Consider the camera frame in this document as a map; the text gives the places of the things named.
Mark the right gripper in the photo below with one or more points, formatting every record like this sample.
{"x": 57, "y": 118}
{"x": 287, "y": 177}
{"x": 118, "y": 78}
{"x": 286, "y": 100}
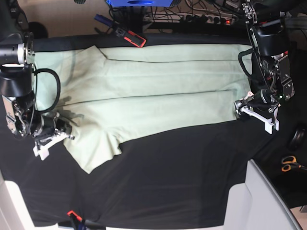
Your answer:
{"x": 52, "y": 125}

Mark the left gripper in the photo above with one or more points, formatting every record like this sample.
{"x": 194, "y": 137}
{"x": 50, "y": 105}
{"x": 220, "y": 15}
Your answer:
{"x": 263, "y": 100}

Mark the light green T-shirt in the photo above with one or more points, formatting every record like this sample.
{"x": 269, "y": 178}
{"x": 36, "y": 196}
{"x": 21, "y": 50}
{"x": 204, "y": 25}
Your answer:
{"x": 113, "y": 95}

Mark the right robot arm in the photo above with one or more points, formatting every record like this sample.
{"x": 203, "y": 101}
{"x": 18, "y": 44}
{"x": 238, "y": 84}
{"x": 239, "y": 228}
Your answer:
{"x": 17, "y": 69}

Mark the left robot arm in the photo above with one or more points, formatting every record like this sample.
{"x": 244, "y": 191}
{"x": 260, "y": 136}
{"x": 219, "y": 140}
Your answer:
{"x": 266, "y": 63}

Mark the white bin right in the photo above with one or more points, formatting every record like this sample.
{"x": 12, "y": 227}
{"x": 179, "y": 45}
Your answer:
{"x": 256, "y": 205}

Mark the white bin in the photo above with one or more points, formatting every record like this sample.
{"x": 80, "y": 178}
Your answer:
{"x": 256, "y": 205}
{"x": 14, "y": 214}

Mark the white bin left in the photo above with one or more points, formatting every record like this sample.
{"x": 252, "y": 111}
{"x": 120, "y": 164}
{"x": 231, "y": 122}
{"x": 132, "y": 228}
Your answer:
{"x": 14, "y": 214}

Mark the red blue tool bottom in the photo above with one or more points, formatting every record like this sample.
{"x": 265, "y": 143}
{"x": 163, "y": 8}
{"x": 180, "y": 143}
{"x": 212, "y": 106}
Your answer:
{"x": 79, "y": 223}

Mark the white power strip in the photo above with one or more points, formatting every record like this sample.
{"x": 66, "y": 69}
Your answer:
{"x": 162, "y": 17}

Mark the orange black tool on table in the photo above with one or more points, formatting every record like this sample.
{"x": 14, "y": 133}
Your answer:
{"x": 131, "y": 37}

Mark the blue box at top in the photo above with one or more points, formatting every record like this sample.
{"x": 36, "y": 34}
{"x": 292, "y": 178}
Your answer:
{"x": 147, "y": 3}

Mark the orange handled scissors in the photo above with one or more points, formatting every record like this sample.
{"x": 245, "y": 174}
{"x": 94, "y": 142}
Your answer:
{"x": 290, "y": 163}

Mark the blue handle tool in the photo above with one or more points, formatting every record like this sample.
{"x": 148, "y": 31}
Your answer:
{"x": 104, "y": 20}

